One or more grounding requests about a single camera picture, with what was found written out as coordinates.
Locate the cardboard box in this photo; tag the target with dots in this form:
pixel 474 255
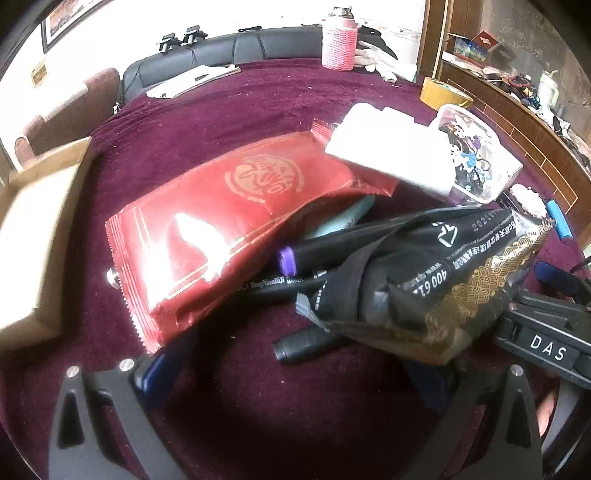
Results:
pixel 37 240

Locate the white sponge pad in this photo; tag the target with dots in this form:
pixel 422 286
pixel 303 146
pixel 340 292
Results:
pixel 392 143

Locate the white cloth gloves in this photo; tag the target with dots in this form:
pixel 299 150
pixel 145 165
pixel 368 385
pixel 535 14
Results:
pixel 383 62

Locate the red snack packet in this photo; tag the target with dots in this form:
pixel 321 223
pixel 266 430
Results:
pixel 221 230

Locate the clear container of hair accessories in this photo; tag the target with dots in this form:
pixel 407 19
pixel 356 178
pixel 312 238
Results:
pixel 480 157

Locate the black leather sofa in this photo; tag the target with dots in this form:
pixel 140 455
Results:
pixel 221 53

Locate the framed painting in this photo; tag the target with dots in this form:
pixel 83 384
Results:
pixel 69 23

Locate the brown armchair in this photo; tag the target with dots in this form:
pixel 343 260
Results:
pixel 69 110

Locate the purple-capped black marker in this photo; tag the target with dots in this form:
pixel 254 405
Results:
pixel 318 251

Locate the light blue tissue pack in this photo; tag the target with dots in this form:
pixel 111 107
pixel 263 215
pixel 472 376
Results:
pixel 344 219

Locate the black clamp device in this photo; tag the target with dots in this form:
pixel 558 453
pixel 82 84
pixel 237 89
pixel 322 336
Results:
pixel 168 41
pixel 194 34

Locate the white notebook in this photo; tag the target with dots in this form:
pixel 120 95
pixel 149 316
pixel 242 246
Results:
pixel 194 81

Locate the pink knitted bottle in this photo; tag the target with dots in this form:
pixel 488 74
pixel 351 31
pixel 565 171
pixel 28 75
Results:
pixel 339 44

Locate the person's right hand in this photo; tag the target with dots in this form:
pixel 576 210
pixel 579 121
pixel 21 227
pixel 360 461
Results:
pixel 549 413

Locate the black marker pen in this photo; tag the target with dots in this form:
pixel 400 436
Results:
pixel 286 286
pixel 304 346

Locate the yellow tape roll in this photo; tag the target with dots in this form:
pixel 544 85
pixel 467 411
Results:
pixel 445 94

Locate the wall plaque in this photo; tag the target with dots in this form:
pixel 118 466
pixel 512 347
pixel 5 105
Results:
pixel 39 74

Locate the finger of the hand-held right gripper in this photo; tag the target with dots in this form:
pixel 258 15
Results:
pixel 558 219
pixel 558 277

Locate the black gold-patterned packet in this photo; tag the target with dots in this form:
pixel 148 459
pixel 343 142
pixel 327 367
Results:
pixel 438 286

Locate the wooden cabinet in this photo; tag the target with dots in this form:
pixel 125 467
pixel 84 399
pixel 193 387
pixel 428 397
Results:
pixel 517 110

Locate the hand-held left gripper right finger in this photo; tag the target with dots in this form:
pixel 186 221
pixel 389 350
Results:
pixel 443 392

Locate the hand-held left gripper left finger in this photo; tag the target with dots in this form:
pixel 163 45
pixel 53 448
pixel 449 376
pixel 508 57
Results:
pixel 157 371

